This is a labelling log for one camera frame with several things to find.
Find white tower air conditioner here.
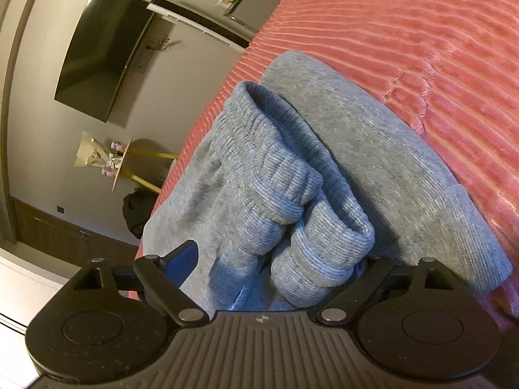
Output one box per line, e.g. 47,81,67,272
146,0,253,50

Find dark wooden cabinet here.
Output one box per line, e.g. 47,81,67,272
10,195,139,258

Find black bag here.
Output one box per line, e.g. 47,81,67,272
122,188,160,241

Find grey pants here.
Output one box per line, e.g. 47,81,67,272
141,51,513,312

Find yellow side table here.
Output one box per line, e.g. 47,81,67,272
111,139,180,194

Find wall power outlet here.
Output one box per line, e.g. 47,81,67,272
138,44,155,73

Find black wall television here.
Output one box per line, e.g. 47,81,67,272
54,0,156,124

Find cream wrapped flower bouquet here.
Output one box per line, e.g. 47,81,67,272
74,130,108,169

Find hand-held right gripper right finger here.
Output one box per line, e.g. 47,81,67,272
315,254,450,327

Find pink ribbed blanket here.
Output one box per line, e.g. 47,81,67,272
126,0,519,333

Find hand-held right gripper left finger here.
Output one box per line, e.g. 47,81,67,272
67,240,208,328

